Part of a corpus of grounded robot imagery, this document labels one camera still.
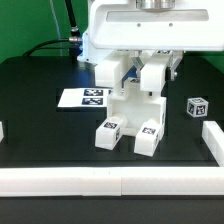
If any white chair seat part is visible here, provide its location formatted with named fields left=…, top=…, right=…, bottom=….
left=107, top=78, right=166, bottom=137

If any black hanging cable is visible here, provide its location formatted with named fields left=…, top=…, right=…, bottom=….
left=64, top=0, right=80, bottom=38

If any black cable on table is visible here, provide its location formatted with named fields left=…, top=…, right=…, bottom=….
left=22, top=37, right=83, bottom=57

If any white rail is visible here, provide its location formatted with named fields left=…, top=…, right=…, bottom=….
left=0, top=167, right=224, bottom=197
left=202, top=121, right=224, bottom=167

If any white left rail stub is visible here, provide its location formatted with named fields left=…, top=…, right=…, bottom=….
left=0, top=121, right=4, bottom=142

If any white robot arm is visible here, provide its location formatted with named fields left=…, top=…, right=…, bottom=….
left=81, top=0, right=224, bottom=64

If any white right rail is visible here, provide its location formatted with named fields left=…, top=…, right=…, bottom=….
left=202, top=121, right=224, bottom=167

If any white front rail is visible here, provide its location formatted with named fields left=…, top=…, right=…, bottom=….
left=0, top=167, right=224, bottom=197

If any white chair back frame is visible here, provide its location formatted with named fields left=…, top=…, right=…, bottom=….
left=95, top=51, right=171, bottom=93

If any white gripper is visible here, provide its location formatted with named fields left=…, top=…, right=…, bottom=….
left=89, top=0, right=224, bottom=80

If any white marker base plate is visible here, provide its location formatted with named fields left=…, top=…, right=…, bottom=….
left=58, top=88, right=111, bottom=108

